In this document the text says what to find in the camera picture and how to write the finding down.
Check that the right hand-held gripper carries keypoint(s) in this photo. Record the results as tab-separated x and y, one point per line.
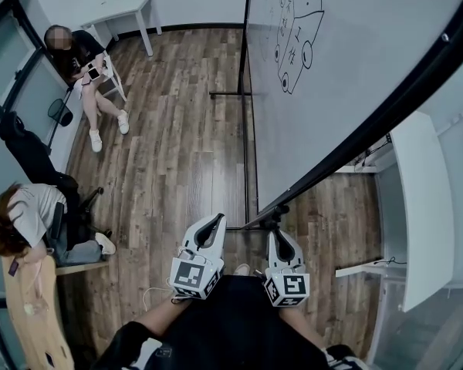
289	285

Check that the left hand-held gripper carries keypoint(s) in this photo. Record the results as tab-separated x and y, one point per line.
193	278

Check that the black metal whiteboard stand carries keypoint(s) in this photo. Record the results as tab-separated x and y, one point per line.
249	160

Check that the large white whiteboard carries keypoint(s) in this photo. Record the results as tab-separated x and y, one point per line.
351	91

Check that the person's left forearm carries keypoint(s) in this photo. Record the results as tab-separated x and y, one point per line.
162	316

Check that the person's right forearm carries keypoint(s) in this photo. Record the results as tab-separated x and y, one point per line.
303	324

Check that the person's light shoe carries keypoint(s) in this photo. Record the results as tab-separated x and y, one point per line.
241	270

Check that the person's black clothing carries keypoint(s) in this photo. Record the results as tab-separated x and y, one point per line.
231	322

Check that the long white desk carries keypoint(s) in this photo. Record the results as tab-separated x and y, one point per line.
416	206

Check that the white chair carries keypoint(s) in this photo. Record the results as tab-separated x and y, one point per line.
113	79

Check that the black office chair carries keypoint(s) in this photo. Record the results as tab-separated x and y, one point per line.
38	160

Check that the wooden desk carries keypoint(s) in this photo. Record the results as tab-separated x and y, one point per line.
34	322

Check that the black mesh waste bin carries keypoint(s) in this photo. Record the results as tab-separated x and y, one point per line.
60	112

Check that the purple phone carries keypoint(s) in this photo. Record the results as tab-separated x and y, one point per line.
14	268

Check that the small white table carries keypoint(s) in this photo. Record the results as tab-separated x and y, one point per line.
117	12

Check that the black framed glass door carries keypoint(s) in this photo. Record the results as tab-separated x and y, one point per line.
19	64

